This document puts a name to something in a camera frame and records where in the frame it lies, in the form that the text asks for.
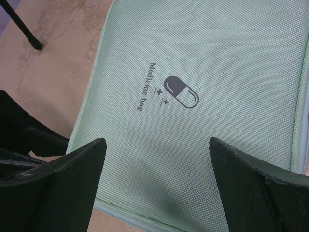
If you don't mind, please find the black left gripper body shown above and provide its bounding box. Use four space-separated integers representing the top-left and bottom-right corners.
0 90 69 179

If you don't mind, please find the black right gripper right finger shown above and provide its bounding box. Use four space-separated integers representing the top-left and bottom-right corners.
210 137 309 232

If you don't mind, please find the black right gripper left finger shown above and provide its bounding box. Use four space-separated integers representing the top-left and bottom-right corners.
0 138 107 232

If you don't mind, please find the mint green medicine case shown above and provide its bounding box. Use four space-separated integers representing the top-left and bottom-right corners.
68 0 309 232

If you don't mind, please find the black music stand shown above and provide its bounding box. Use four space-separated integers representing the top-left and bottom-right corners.
0 0 43 50

